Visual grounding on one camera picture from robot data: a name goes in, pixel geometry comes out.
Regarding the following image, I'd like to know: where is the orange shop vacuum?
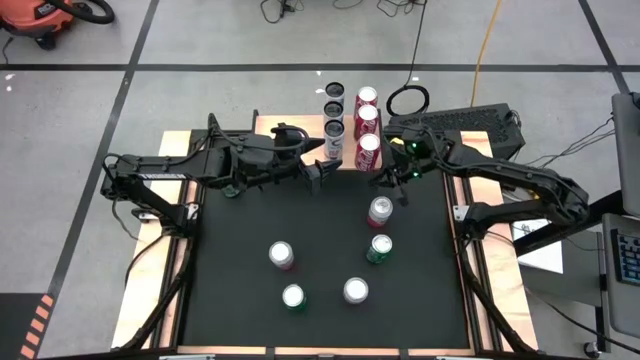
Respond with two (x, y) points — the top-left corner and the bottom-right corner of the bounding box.
(0, 0), (76, 51)

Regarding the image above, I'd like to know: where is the black floor cable bundle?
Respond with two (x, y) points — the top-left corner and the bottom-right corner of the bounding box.
(258, 0), (309, 25)

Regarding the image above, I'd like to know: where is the black cable conduit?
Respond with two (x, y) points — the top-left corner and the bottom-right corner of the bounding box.
(457, 234), (531, 354)
(119, 232), (196, 351)

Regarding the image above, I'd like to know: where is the white paper sheet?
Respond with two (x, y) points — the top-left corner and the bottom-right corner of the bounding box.
(512, 219), (565, 275)

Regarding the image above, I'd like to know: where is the black table mat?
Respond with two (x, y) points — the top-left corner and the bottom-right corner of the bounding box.
(179, 130), (471, 351)

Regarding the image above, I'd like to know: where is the white and pink seltzer can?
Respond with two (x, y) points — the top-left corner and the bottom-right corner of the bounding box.
(367, 195), (395, 229)
(342, 276), (370, 306)
(268, 240), (296, 272)

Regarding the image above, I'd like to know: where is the yellow extension cord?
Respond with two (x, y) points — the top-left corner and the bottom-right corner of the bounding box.
(469, 0), (504, 109)

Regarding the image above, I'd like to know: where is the slim white Celsius can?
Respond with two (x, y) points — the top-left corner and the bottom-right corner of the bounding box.
(322, 100), (346, 124)
(324, 81), (347, 106)
(323, 119), (346, 161)

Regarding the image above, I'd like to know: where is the black desk beam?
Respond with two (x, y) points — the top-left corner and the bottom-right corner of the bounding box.
(513, 189), (626, 257)

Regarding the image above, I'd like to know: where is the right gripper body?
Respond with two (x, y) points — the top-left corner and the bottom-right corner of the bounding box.
(387, 128), (441, 182)

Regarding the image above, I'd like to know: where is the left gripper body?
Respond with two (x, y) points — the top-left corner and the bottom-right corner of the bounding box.
(234, 132), (307, 191)

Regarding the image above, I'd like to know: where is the grey monitor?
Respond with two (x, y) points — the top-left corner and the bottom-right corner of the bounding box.
(610, 91), (640, 219)

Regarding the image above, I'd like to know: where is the red Coca-Cola can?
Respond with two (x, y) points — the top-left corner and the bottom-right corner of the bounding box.
(356, 85), (380, 109)
(354, 103), (380, 139)

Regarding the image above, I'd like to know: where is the black aluminium table frame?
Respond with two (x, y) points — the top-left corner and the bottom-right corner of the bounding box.
(117, 112), (539, 360)

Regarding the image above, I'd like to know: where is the wooden shelf with black legs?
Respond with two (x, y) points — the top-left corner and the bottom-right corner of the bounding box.
(248, 108), (386, 192)

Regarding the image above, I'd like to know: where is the dark keyboard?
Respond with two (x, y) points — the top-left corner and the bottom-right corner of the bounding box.
(610, 228), (640, 287)

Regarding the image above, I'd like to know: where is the thin black coiled cable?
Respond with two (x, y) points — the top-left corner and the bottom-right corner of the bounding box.
(385, 0), (431, 119)

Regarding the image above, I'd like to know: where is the red and white soda can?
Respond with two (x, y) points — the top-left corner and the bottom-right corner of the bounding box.
(354, 132), (382, 173)

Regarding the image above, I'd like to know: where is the orange striped black floor mat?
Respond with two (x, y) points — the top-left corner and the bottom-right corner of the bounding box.
(0, 292), (56, 360)

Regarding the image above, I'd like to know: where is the grey desk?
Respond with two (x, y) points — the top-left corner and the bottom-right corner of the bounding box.
(519, 212), (640, 341)

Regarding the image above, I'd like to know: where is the black vacuum hose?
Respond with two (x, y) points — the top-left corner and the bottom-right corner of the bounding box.
(47, 0), (117, 26)

